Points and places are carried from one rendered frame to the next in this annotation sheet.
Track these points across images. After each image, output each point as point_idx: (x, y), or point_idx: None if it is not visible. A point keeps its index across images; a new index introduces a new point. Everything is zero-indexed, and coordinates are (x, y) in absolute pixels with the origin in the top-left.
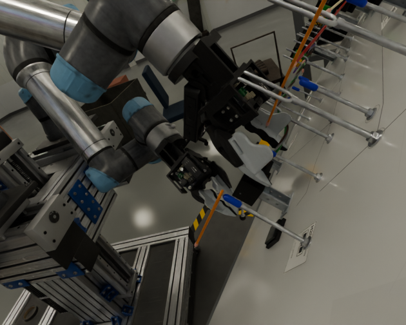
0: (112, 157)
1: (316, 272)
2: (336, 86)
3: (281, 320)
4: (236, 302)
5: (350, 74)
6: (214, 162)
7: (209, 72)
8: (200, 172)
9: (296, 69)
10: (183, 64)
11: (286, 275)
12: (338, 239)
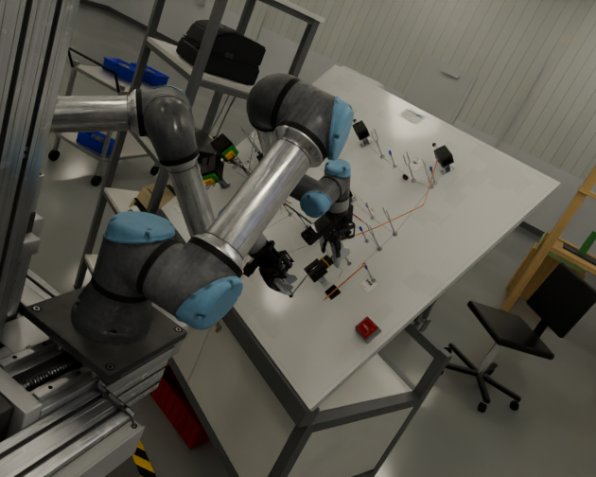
0: None
1: (388, 282)
2: (288, 219)
3: (384, 298)
4: (325, 330)
5: (306, 216)
6: None
7: (346, 217)
8: (291, 264)
9: (208, 187)
10: (346, 212)
11: (370, 292)
12: (390, 273)
